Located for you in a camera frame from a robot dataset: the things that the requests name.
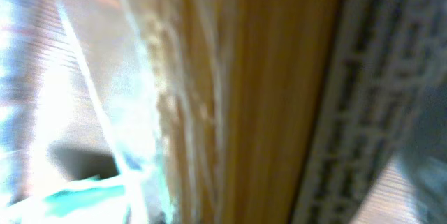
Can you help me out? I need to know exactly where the orange spaghetti packet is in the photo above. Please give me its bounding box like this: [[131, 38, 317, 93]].
[[122, 0, 446, 223]]

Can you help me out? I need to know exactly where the teal wet wipes packet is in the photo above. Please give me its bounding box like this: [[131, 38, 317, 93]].
[[1, 172, 173, 224]]

